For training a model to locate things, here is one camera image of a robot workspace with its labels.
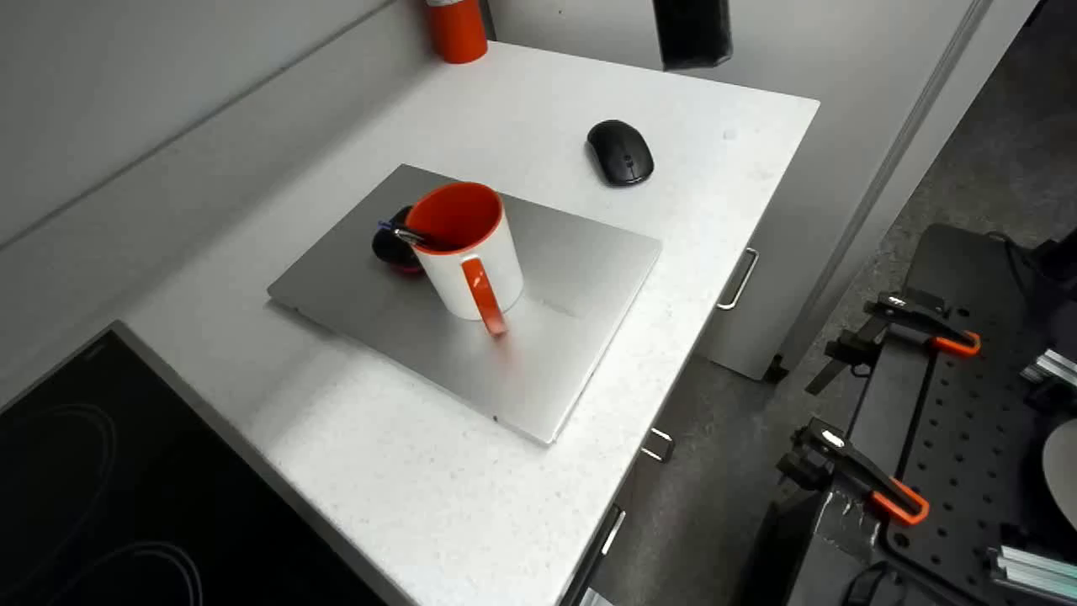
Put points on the white and orange mug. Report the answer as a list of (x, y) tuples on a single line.
[(466, 248)]

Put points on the lower orange-handled clamp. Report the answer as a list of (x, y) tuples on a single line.
[(822, 456)]

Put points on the silver cabinet handle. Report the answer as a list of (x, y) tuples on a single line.
[(737, 279)]

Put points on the orange cylindrical container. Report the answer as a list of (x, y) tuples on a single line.
[(454, 29)]

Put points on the silver closed laptop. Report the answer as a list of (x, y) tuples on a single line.
[(581, 279)]

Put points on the black cylindrical object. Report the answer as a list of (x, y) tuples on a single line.
[(695, 31)]

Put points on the orange-handled clamp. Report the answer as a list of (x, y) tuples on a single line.
[(912, 318), (822, 456)]

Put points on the upper orange-handled clamp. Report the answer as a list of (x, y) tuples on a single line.
[(912, 318)]

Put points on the black perforated robot table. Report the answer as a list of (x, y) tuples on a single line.
[(987, 440)]

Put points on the black computer mouse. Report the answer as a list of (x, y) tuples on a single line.
[(619, 151)]

